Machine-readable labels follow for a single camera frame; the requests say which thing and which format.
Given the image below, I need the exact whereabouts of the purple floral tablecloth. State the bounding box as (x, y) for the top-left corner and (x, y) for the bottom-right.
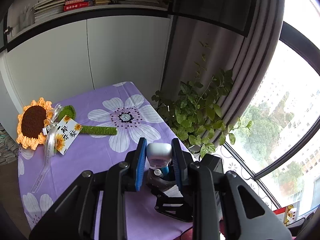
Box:
(17, 81), (195, 240)

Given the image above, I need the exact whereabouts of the tall pile of papers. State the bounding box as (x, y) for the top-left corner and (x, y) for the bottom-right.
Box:
(0, 122), (19, 165)

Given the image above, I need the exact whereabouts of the white lower cabinet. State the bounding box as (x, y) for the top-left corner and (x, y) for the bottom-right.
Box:
(0, 15), (173, 115)

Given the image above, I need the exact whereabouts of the dark glass cabinet door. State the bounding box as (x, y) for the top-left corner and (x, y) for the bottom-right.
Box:
(167, 0), (259, 37)

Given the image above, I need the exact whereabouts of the clear printed ribbon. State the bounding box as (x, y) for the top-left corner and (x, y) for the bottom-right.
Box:
(31, 102), (63, 193)

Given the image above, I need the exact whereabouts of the stack of white magazines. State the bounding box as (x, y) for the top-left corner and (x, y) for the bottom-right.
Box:
(32, 0), (69, 23)

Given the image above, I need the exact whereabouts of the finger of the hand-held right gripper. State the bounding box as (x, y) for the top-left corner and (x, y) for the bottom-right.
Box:
(154, 197), (194, 223)
(149, 187), (168, 199)

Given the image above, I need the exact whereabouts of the white bookcase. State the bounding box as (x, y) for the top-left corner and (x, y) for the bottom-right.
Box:
(5, 0), (175, 45)

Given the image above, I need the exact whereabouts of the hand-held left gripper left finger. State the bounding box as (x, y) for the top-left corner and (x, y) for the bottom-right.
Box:
(29, 137), (148, 240)

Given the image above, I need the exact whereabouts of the red and yellow box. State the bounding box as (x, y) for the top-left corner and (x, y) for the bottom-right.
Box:
(272, 201), (300, 227)

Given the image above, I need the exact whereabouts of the green leafy potted plant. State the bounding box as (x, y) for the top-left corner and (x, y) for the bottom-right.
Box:
(151, 41), (253, 158)

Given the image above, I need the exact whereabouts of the red books stack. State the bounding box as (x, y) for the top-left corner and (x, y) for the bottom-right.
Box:
(64, 0), (94, 12)

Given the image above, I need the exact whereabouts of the grey dotted pen holder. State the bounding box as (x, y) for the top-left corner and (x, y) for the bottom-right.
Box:
(145, 165), (180, 193)

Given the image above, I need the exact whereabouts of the grey pleated curtain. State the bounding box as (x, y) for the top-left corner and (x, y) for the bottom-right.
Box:
(162, 0), (285, 143)

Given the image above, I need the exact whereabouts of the sunflower print gift card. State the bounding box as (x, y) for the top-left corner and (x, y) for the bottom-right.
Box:
(54, 115), (83, 155)

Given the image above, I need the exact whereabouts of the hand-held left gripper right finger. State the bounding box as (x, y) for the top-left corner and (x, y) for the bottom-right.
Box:
(171, 138), (293, 240)

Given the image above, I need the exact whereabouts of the crocheted sunflower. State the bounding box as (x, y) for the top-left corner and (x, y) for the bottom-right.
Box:
(16, 97), (118, 151)

